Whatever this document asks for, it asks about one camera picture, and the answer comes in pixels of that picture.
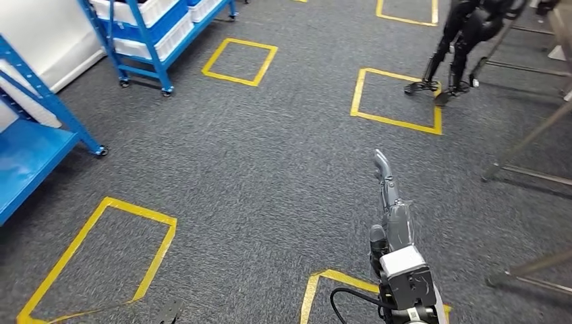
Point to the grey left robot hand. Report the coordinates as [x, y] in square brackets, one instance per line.
[170, 313]

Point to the white plastic crate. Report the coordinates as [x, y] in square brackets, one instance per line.
[161, 11]
[203, 11]
[176, 42]

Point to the black humanoid robot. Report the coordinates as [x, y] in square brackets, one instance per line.
[473, 27]

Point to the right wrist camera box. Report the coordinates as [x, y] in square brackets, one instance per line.
[406, 277]

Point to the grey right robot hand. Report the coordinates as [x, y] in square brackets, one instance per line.
[397, 223]

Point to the small steel table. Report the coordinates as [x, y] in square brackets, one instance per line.
[527, 138]

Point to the blue metal shelf rack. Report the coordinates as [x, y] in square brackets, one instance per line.
[27, 156]

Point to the blue metal cart frame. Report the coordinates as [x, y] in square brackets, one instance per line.
[149, 49]

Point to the grey metal stand frame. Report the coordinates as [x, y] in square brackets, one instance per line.
[518, 67]

